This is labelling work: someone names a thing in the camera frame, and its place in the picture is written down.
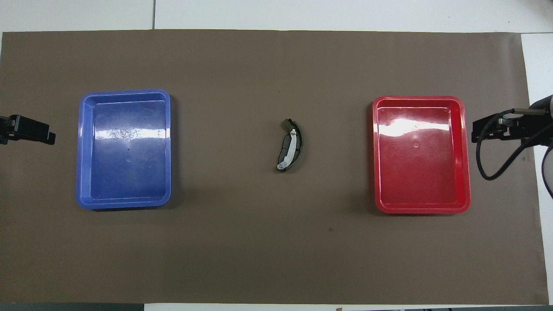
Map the blue plastic tray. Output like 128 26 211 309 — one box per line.
76 89 172 210

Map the red plastic tray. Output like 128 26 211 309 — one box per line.
372 95 471 215

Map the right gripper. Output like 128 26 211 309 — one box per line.
520 94 553 148

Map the black cable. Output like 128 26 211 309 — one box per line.
540 146 553 200
475 108 553 181

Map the brake pad with white clip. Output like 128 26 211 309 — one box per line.
276 117 304 173

